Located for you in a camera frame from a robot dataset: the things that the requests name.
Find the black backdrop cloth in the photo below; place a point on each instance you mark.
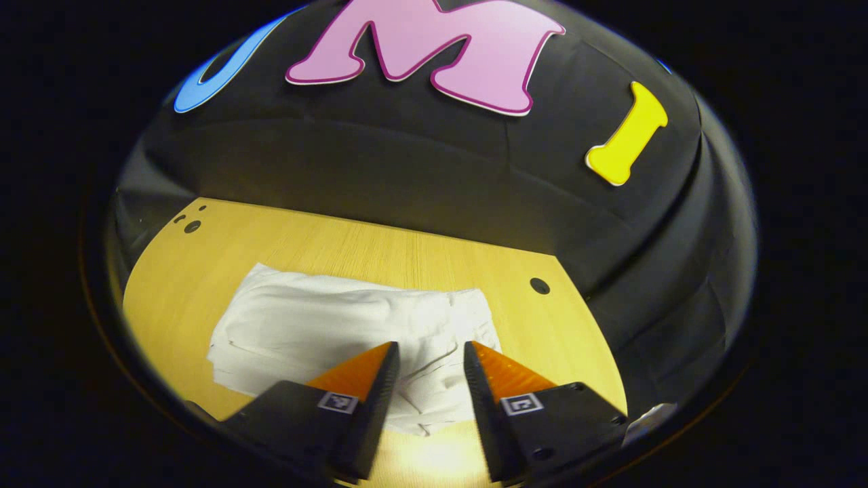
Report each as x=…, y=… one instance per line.
x=407, y=169

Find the white jeans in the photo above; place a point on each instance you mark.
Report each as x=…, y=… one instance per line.
x=325, y=325

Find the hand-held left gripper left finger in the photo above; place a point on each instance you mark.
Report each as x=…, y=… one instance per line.
x=373, y=420

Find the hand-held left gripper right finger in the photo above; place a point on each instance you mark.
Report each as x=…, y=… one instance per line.
x=491, y=420

